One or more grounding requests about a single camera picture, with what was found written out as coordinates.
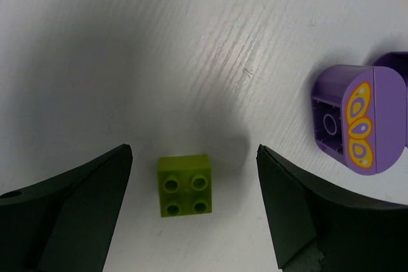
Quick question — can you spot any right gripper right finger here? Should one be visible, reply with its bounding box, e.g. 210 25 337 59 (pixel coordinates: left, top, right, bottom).
256 145 407 271

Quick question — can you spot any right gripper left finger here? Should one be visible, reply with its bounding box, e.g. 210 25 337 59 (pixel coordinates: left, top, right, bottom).
1 145 133 271

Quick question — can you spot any green lego brick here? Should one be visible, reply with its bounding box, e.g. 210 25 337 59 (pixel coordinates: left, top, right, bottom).
157 155 212 217

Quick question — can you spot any purple butterfly lego block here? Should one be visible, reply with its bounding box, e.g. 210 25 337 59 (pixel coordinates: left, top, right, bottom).
310 52 407 175

